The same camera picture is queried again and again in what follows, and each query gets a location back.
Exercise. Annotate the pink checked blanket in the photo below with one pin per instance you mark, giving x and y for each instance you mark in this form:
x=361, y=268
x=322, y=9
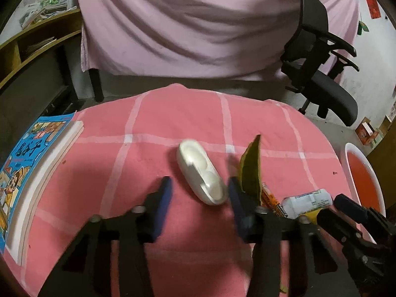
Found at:
x=185, y=114

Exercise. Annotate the stack of books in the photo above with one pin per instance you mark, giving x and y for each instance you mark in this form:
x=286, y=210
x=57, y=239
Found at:
x=46, y=10

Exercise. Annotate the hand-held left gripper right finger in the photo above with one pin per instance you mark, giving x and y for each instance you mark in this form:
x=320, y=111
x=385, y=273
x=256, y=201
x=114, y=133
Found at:
x=238, y=207

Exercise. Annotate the pink hanging sheet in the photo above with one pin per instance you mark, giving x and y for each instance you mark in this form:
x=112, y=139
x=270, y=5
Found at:
x=201, y=21

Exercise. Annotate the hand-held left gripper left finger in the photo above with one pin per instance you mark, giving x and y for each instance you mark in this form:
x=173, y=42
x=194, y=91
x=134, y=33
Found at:
x=162, y=204

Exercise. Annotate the white earphone case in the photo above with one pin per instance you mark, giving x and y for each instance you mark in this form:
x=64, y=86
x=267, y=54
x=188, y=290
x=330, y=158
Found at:
x=198, y=167

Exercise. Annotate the red wall poster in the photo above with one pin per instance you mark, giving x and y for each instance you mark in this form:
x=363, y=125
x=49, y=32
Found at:
x=372, y=3

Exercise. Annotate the black office chair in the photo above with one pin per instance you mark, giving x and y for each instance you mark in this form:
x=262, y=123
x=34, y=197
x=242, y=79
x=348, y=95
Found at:
x=328, y=89

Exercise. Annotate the wooden shelf desk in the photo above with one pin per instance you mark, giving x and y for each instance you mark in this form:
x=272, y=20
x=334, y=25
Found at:
x=37, y=68

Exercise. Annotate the red white cardboard box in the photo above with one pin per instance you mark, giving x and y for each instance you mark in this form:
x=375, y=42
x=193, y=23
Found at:
x=368, y=133

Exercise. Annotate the green hanging hat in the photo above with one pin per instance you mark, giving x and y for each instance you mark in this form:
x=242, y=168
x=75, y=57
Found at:
x=363, y=27

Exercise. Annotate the orange striped wrapper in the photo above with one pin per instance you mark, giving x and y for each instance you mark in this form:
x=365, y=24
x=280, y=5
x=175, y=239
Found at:
x=270, y=201

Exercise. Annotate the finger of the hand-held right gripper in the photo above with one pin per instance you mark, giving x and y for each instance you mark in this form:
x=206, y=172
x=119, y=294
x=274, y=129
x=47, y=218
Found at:
x=349, y=205
x=343, y=230

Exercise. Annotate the olive gold wrapper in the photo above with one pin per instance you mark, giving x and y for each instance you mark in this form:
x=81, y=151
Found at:
x=251, y=167

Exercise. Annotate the blue cartoon book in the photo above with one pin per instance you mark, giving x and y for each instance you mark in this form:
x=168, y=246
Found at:
x=27, y=161

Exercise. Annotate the orange plastic bin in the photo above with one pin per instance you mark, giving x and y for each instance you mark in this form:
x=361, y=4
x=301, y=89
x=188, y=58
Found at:
x=365, y=176

